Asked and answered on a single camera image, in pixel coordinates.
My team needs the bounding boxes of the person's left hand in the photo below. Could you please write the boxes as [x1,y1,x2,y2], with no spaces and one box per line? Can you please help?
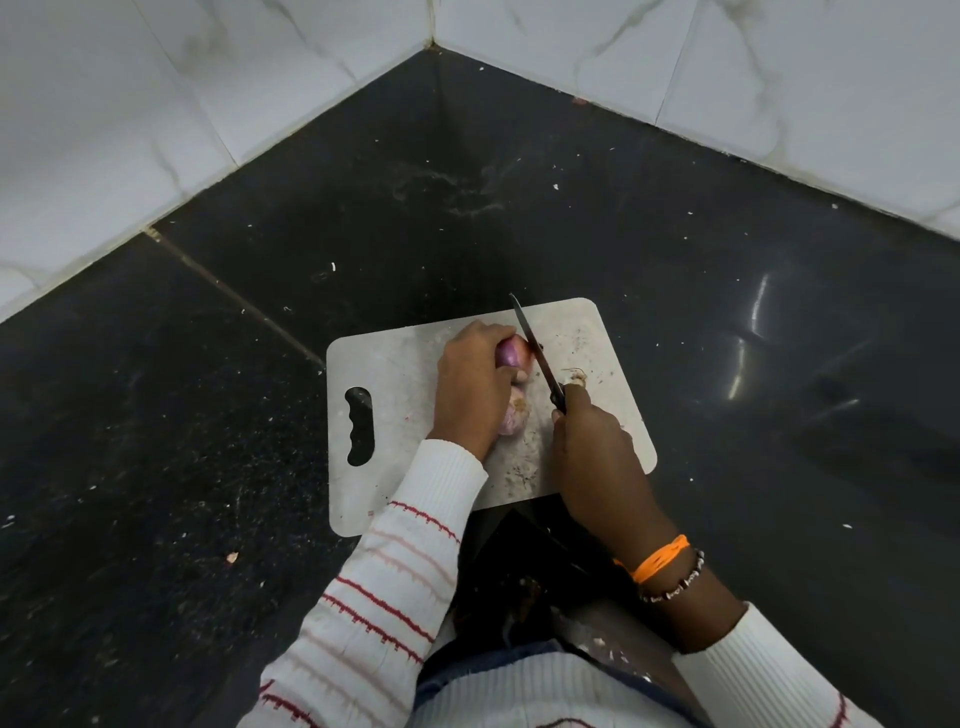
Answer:
[427,320,530,463]

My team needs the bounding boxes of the person's right hand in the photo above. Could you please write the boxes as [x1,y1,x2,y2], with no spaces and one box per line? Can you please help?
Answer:
[551,383,681,571]

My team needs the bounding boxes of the purple onion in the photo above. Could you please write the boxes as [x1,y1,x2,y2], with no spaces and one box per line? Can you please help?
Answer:
[497,386,532,438]
[494,333,535,374]

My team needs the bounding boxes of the black handled kitchen knife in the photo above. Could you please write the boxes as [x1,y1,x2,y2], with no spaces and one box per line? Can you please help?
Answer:
[509,293,569,415]

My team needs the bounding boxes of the person's right forearm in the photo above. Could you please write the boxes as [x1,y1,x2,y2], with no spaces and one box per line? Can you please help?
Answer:
[614,536,886,728]

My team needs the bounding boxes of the person's left forearm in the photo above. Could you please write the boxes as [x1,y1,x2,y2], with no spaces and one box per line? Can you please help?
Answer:
[238,438,489,728]

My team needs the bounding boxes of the steel cutting board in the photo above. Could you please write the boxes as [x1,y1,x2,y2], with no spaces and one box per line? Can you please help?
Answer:
[325,297,658,538]

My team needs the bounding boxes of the orange thread wristband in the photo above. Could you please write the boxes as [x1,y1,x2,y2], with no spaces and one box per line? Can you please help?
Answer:
[613,533,691,586]

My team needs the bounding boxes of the blue denim trousers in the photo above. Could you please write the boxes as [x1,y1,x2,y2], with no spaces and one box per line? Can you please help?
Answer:
[413,637,710,728]

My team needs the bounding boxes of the white red striped sweater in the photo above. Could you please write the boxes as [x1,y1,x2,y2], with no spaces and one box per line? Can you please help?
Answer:
[408,650,699,728]

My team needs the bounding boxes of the beaded bracelet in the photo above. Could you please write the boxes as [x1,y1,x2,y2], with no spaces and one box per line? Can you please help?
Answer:
[638,549,707,605]

